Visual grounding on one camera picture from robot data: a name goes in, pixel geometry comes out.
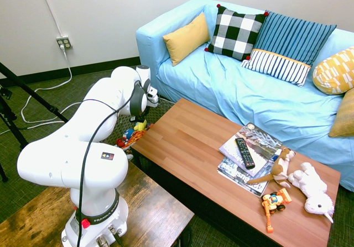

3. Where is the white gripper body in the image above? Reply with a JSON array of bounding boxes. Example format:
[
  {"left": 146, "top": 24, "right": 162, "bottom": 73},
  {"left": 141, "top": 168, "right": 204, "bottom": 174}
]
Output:
[{"left": 146, "top": 87, "right": 160, "bottom": 107}]

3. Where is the black gamepad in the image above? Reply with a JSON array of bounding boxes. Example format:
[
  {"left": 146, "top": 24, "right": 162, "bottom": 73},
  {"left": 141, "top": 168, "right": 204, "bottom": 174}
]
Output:
[{"left": 129, "top": 113, "right": 148, "bottom": 124}]

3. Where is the yellow plush toy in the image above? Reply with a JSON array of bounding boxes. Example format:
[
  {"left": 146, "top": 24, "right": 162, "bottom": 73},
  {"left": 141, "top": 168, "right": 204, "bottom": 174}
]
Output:
[{"left": 134, "top": 119, "right": 148, "bottom": 132}]

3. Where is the orange flame lizard plush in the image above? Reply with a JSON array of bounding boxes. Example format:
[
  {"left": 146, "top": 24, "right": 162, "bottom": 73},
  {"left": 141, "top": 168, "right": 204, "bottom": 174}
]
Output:
[{"left": 121, "top": 124, "right": 154, "bottom": 151}]

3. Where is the red-brown wooden coffee table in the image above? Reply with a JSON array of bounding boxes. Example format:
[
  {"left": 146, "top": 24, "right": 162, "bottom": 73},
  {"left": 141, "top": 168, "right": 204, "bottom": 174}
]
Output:
[{"left": 131, "top": 97, "right": 341, "bottom": 247}]

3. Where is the mustard yellow pillow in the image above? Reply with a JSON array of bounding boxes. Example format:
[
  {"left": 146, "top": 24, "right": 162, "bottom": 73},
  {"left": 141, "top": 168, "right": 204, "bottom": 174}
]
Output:
[
  {"left": 162, "top": 12, "right": 211, "bottom": 67},
  {"left": 328, "top": 88, "right": 354, "bottom": 139}
]

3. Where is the black white checked pillow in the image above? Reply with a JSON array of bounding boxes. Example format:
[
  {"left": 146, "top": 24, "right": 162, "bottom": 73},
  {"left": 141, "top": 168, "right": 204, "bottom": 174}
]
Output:
[{"left": 204, "top": 3, "right": 269, "bottom": 61}]

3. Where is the black remote control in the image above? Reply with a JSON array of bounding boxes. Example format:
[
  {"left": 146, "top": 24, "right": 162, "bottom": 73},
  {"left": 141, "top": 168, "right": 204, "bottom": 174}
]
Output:
[{"left": 235, "top": 138, "right": 257, "bottom": 170}]

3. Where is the light blue sofa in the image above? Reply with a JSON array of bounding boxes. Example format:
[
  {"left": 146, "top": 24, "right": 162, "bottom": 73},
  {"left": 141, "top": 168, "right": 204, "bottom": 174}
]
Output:
[{"left": 135, "top": 0, "right": 354, "bottom": 192}]

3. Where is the business magazine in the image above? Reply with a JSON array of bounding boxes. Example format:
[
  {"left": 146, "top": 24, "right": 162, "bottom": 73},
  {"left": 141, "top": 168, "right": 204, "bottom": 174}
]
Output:
[{"left": 217, "top": 157, "right": 270, "bottom": 198}]

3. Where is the rustic dark wood table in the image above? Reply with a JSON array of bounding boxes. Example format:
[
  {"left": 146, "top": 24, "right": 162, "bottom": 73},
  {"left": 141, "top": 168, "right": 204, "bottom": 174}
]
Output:
[{"left": 0, "top": 161, "right": 195, "bottom": 247}]

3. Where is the magazine with tree photo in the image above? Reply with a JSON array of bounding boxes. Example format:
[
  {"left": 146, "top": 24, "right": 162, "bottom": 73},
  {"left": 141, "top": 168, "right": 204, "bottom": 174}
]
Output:
[{"left": 218, "top": 122, "right": 283, "bottom": 177}]

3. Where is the white navy striped pillow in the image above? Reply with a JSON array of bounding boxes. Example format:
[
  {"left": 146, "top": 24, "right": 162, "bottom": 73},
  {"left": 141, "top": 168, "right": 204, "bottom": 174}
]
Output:
[{"left": 240, "top": 49, "right": 312, "bottom": 88}]

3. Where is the brown kangaroo plush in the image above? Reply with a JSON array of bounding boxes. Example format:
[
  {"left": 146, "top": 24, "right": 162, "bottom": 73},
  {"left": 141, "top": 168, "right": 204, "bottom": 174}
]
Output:
[{"left": 247, "top": 147, "right": 296, "bottom": 189}]

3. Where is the dark blue striped pillow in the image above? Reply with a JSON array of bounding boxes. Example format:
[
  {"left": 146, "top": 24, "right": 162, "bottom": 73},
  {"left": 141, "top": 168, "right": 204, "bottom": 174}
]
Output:
[{"left": 253, "top": 10, "right": 337, "bottom": 67}]

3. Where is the orange toy excavator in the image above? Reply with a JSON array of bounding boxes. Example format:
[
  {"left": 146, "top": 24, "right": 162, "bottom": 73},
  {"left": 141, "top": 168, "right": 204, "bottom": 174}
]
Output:
[{"left": 261, "top": 187, "right": 293, "bottom": 234}]

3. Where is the yellow white patterned pillow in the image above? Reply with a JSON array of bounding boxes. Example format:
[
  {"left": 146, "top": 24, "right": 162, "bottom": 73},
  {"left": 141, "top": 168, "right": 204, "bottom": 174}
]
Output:
[{"left": 312, "top": 46, "right": 354, "bottom": 96}]

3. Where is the white power cord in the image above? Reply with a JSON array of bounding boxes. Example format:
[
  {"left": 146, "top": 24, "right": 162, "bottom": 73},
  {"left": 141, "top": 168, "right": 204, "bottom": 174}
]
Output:
[{"left": 0, "top": 44, "right": 84, "bottom": 136}]

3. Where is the wall power outlet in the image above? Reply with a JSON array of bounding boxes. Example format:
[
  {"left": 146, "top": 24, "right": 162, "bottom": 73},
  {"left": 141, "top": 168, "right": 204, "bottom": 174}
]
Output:
[{"left": 56, "top": 36, "right": 73, "bottom": 50}]

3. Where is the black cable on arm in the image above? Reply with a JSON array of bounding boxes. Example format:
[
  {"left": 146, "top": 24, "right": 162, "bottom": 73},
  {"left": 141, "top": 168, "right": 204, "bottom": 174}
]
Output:
[{"left": 76, "top": 82, "right": 144, "bottom": 247}]

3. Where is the black camera tripod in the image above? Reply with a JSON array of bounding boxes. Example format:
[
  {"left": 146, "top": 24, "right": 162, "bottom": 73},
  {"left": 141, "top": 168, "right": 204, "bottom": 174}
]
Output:
[{"left": 0, "top": 61, "right": 69, "bottom": 183}]

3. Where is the white wall conduit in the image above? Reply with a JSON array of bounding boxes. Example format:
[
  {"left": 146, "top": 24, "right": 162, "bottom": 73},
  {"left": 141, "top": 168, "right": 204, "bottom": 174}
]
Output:
[{"left": 38, "top": 0, "right": 64, "bottom": 38}]

